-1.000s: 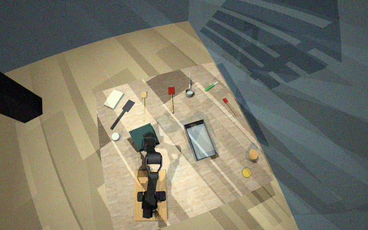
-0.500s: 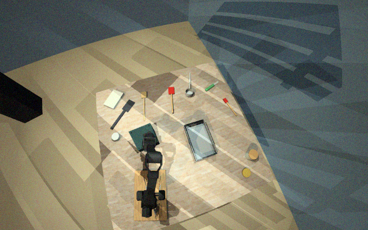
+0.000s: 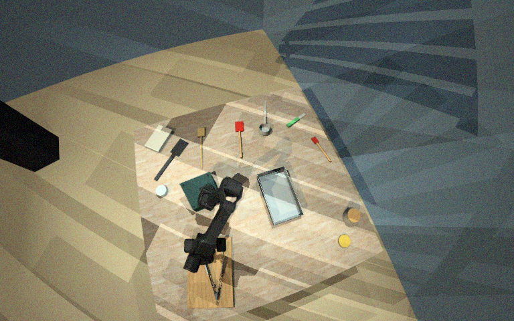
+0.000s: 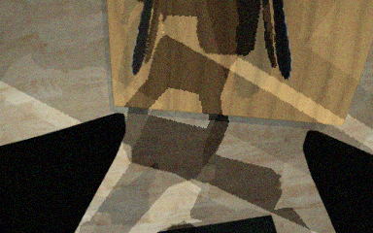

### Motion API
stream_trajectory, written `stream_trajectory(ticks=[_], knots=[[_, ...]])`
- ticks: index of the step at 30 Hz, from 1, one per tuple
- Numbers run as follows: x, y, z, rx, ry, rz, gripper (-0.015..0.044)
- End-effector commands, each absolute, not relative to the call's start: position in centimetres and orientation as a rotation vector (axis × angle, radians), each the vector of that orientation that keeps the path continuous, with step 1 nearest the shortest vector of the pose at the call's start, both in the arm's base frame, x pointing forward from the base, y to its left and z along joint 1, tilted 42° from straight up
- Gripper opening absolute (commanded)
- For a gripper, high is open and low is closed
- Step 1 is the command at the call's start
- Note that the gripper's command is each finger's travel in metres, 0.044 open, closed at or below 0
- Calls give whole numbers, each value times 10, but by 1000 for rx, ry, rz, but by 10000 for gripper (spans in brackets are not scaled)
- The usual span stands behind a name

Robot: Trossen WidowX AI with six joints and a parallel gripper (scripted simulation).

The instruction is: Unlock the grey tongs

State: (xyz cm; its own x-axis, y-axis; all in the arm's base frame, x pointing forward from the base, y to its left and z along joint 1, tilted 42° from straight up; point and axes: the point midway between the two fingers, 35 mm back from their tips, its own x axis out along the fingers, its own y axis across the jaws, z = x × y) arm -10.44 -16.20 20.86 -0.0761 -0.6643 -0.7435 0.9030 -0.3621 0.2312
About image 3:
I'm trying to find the light brown wooden board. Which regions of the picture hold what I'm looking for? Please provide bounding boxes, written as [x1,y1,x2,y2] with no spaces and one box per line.
[187,237,234,308]

